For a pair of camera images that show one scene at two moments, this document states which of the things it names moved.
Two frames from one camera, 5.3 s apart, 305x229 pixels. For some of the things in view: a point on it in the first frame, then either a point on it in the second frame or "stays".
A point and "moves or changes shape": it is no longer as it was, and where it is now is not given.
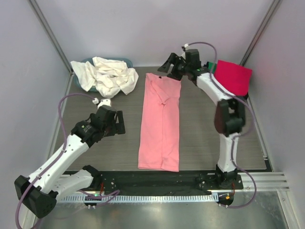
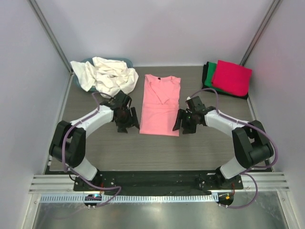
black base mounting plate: [164, 183] stays
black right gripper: [172, 59] → [182, 114]
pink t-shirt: [159, 138] moves or changes shape
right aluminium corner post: [260, 32] stays
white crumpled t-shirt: [108, 76] stays
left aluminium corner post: [54, 41] stays
